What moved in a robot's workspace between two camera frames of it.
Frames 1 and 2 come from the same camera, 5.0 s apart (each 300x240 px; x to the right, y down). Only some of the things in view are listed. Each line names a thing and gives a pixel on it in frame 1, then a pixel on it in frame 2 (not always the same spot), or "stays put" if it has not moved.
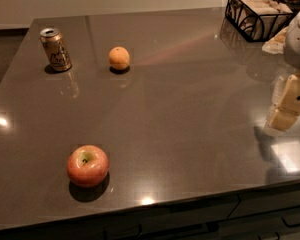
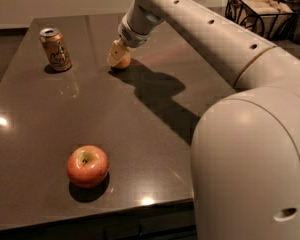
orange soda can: [54, 45] stays put
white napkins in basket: [257, 14] stays put
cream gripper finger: [295, 101] to [132, 34]
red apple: [88, 166] stays put
